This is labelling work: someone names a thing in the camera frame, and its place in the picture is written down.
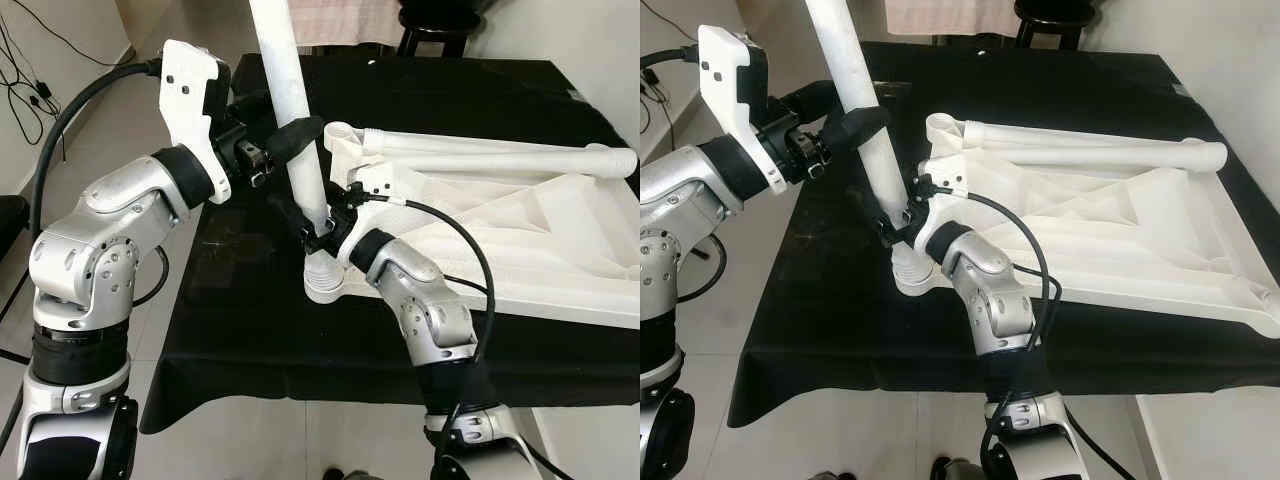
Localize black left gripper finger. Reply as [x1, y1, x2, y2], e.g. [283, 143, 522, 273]
[263, 117, 326, 164]
[822, 105, 891, 151]
[787, 80, 841, 113]
[230, 90, 273, 123]

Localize white plastic table leg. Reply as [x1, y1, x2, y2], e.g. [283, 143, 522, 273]
[965, 120, 1229, 176]
[245, 0, 343, 293]
[355, 125, 639, 183]
[805, 0, 936, 291]

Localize white checked cloth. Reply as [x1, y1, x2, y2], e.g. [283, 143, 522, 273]
[290, 0, 406, 46]
[885, 0, 1021, 36]

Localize black tablecloth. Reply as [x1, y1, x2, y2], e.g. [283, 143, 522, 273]
[725, 40, 1280, 429]
[140, 52, 641, 436]

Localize white plastic table top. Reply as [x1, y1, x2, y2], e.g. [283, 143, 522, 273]
[300, 120, 641, 331]
[890, 112, 1280, 339]

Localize black stool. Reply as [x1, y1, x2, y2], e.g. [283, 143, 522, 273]
[398, 0, 491, 56]
[1015, 0, 1086, 49]

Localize black tripod stand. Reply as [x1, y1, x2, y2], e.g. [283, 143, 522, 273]
[0, 193, 31, 366]

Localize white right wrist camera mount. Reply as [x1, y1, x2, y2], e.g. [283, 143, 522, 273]
[333, 163, 398, 269]
[912, 158, 956, 263]

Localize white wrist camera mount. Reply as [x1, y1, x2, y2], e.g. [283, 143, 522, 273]
[160, 40, 233, 206]
[333, 163, 398, 269]
[912, 158, 956, 263]
[697, 25, 786, 191]

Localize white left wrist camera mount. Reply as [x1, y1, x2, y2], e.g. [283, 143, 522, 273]
[160, 40, 233, 206]
[697, 25, 786, 191]

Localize black wall cable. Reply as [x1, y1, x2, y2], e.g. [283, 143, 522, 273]
[640, 0, 673, 111]
[0, 0, 76, 171]

